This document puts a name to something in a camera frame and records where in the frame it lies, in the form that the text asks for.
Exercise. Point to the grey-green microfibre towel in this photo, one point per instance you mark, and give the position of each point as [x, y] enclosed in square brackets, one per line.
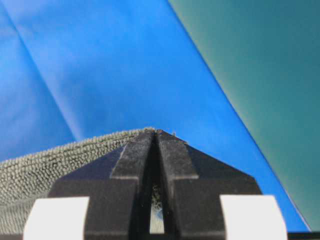
[29, 177]

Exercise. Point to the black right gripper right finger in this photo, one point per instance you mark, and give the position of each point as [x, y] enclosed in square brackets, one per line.
[206, 199]

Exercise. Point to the blue table cloth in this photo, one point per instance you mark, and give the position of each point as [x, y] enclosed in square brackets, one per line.
[74, 69]

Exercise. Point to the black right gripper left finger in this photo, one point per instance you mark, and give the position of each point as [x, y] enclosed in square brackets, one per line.
[98, 201]

